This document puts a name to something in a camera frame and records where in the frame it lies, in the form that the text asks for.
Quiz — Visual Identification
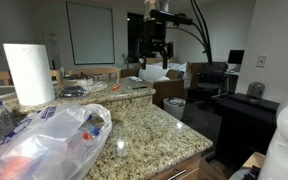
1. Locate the black low cabinet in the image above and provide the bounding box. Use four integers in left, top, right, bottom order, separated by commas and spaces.
215, 92, 282, 168

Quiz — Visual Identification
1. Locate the green houseplant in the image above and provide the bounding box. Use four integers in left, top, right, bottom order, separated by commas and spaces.
122, 52, 139, 69

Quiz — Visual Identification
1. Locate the white light switch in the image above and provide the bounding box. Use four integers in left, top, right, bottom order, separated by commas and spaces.
255, 53, 269, 68

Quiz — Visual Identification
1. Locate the white paper towel roll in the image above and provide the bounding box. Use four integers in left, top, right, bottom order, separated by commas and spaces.
2, 43, 56, 107

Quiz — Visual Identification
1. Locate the white trash bin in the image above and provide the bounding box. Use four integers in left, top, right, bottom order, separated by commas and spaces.
162, 96, 188, 121

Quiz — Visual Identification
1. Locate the grey rounded speaker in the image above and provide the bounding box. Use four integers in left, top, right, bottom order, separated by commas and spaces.
246, 81, 266, 100

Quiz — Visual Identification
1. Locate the brown cardboard box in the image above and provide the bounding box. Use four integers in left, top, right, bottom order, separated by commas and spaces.
152, 69, 189, 108

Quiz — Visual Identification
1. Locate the dark office chair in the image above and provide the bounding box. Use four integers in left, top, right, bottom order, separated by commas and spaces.
197, 61, 232, 101

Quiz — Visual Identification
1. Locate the black pen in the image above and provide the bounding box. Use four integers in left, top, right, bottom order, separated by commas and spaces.
131, 85, 149, 91

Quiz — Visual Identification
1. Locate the clear glass plate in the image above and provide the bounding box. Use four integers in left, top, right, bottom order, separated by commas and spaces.
83, 80, 109, 94

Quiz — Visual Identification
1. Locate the translucent white plastic bag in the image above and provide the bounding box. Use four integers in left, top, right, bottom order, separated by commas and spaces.
0, 103, 114, 180

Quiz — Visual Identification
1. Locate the black computer monitor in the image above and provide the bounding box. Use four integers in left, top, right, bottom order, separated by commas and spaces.
227, 49, 246, 66

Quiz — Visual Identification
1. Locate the light wooden board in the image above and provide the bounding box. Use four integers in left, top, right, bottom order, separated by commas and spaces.
240, 151, 267, 169

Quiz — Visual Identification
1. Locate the white cushioned sofa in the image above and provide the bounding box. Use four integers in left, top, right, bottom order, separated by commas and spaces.
137, 57, 188, 83

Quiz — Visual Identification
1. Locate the Fiji water bottle blue cap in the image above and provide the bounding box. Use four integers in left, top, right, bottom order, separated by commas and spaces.
78, 114, 106, 142

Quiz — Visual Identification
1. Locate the white projection screen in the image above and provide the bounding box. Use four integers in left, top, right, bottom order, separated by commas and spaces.
65, 0, 116, 66

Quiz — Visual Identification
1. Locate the dark window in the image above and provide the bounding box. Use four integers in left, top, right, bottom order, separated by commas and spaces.
127, 12, 146, 64

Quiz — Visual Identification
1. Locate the white bowl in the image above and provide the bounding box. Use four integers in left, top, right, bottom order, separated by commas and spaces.
66, 75, 95, 88

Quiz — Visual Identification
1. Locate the wrist-mounted camera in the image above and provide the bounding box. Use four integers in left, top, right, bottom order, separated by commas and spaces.
148, 9, 194, 28

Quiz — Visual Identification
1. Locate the small white card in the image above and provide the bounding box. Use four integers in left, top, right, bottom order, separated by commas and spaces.
128, 75, 144, 83

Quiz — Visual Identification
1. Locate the wooden base cabinet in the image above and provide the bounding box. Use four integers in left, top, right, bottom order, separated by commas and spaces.
148, 153, 215, 180

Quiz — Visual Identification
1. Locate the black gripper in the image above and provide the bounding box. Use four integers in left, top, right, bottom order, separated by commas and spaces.
137, 20, 175, 71

